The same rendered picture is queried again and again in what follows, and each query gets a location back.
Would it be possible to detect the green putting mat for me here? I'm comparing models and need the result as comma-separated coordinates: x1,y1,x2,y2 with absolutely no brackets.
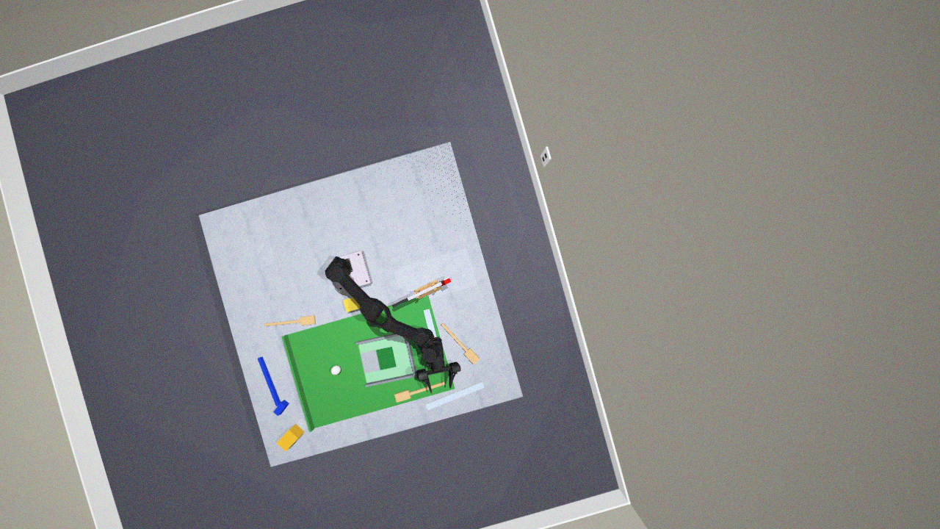
288,295,455,428

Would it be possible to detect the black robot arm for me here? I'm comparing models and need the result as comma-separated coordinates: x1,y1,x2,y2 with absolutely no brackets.
325,256,444,370

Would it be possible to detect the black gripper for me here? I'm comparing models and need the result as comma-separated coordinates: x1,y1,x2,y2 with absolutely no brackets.
416,355,461,393

